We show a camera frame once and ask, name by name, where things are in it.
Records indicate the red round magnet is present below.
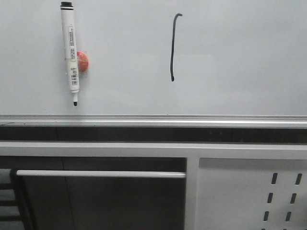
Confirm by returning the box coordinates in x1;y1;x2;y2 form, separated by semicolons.
77;51;89;73

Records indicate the white whiteboard marker pen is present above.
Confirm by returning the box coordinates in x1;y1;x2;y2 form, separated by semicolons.
60;1;80;106

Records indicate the white perforated metal panel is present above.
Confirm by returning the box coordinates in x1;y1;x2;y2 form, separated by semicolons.
195;158;307;230

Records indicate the white horizontal rod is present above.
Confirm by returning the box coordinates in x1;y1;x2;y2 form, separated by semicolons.
16;170;186;179

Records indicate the white whiteboard with aluminium frame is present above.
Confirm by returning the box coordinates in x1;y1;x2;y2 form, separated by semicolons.
0;0;307;128

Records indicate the grey metal stand frame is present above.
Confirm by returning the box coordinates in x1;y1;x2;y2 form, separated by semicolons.
0;141;307;230

